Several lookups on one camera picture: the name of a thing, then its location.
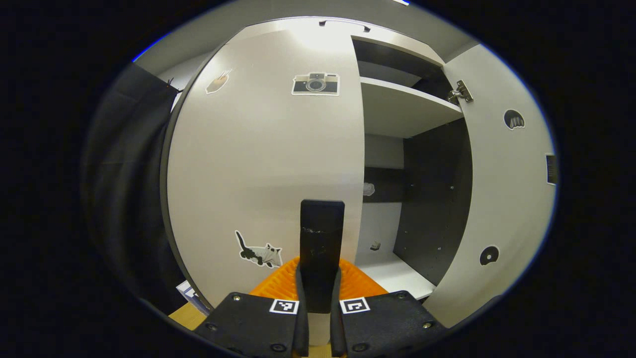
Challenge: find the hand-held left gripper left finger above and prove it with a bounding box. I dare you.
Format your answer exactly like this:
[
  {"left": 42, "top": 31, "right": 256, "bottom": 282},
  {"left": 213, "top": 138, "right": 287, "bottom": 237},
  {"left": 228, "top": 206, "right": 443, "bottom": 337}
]
[{"left": 194, "top": 256, "right": 310, "bottom": 358}]

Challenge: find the black backdrop cloth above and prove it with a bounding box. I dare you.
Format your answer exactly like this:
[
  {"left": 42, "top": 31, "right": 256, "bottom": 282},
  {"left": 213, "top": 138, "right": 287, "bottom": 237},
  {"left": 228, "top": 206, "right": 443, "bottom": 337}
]
[{"left": 82, "top": 62, "right": 199, "bottom": 316}]

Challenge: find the beige double-door shoe cabinet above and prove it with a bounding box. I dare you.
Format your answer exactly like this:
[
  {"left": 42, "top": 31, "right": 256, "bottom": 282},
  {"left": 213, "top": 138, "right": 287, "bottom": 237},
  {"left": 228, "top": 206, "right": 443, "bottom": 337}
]
[{"left": 160, "top": 16, "right": 473, "bottom": 311}]

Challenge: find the white book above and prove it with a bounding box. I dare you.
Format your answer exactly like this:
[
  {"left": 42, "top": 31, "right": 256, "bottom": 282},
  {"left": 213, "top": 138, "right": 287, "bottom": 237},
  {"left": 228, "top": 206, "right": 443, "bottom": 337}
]
[{"left": 176, "top": 281, "right": 203, "bottom": 313}]

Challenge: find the shoe cabinet door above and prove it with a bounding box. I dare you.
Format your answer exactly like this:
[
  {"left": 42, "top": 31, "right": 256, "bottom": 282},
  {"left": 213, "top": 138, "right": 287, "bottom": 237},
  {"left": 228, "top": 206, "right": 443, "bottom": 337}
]
[
  {"left": 435, "top": 44, "right": 557, "bottom": 329},
  {"left": 166, "top": 27, "right": 366, "bottom": 349}
]

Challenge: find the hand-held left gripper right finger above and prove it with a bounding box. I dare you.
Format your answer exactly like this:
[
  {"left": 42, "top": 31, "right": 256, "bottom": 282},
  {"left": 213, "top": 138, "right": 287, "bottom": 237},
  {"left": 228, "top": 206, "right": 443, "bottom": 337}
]
[{"left": 330, "top": 259, "right": 448, "bottom": 358}]

